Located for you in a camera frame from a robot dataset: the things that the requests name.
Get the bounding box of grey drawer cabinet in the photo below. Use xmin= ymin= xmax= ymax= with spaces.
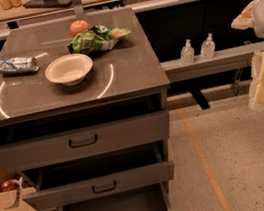
xmin=0 ymin=2 xmax=193 ymax=211

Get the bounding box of white paper bowl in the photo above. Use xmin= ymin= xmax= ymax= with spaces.
xmin=45 ymin=53 xmax=93 ymax=86

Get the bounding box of red apple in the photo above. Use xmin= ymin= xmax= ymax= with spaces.
xmin=69 ymin=20 xmax=90 ymax=37

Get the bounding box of grey middle drawer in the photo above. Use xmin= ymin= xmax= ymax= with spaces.
xmin=23 ymin=143 xmax=174 ymax=211

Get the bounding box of right clear sanitizer bottle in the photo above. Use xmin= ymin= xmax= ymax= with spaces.
xmin=200 ymin=33 xmax=215 ymax=59

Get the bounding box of grey top drawer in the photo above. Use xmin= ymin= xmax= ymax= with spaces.
xmin=0 ymin=110 xmax=169 ymax=173

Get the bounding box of crushed blue white can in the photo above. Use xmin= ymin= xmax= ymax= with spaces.
xmin=0 ymin=57 xmax=39 ymax=75

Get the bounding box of clear sanitizer bottle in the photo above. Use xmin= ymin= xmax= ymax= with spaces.
xmin=200 ymin=33 xmax=215 ymax=59
xmin=180 ymin=39 xmax=195 ymax=65

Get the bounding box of black monitor base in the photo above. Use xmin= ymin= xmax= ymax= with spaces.
xmin=24 ymin=0 xmax=72 ymax=9

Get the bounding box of green chip bag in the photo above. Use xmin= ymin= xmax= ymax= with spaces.
xmin=68 ymin=25 xmax=131 ymax=55

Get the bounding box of left clear sanitizer bottle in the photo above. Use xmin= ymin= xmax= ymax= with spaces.
xmin=180 ymin=39 xmax=195 ymax=65

